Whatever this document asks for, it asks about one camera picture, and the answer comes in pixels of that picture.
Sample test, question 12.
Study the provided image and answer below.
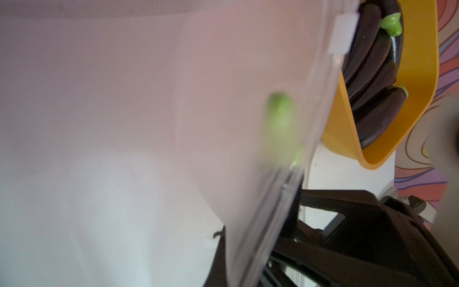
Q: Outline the eggplant in tray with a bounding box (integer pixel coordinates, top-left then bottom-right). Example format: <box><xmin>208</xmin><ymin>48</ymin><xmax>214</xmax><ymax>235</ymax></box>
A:
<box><xmin>342</xmin><ymin>1</ymin><xmax>381</xmax><ymax>83</ymax></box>
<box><xmin>350</xmin><ymin>61</ymin><xmax>398</xmax><ymax>112</ymax></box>
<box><xmin>353</xmin><ymin>86</ymin><xmax>409</xmax><ymax>149</ymax></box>
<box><xmin>345</xmin><ymin>29</ymin><xmax>392</xmax><ymax>100</ymax></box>

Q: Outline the yellow plastic tray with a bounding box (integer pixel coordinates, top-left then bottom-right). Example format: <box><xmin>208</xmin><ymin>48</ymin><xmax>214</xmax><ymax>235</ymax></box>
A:
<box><xmin>321</xmin><ymin>1</ymin><xmax>439</xmax><ymax>170</ymax></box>

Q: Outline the clear zip-top bag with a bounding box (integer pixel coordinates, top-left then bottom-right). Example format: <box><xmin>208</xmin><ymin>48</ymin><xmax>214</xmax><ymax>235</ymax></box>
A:
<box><xmin>1</xmin><ymin>1</ymin><xmax>359</xmax><ymax>287</ymax></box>

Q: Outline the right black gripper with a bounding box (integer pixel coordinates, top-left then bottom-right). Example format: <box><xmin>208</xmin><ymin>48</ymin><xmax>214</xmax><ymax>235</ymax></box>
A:
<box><xmin>259</xmin><ymin>190</ymin><xmax>459</xmax><ymax>287</ymax></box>

